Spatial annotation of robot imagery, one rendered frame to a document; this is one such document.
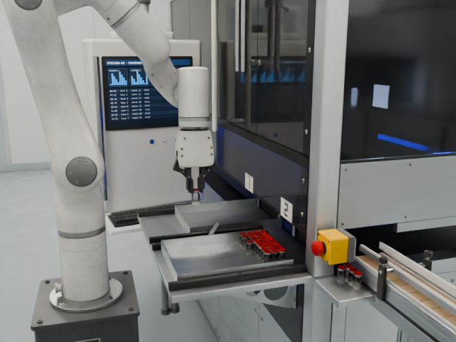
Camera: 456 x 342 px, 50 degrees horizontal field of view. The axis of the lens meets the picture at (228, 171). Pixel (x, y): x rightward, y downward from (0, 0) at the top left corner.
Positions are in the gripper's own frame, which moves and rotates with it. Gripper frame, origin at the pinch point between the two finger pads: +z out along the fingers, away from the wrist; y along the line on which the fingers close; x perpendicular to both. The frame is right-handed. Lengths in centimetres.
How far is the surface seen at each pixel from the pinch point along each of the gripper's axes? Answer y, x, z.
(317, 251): -26.2, 20.6, 16.0
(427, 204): -66, 16, 8
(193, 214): -15, -52, 20
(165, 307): -15, -107, 81
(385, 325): -56, 12, 45
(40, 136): 45, -551, 17
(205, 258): -5.9, -10.8, 24.7
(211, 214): -21, -50, 20
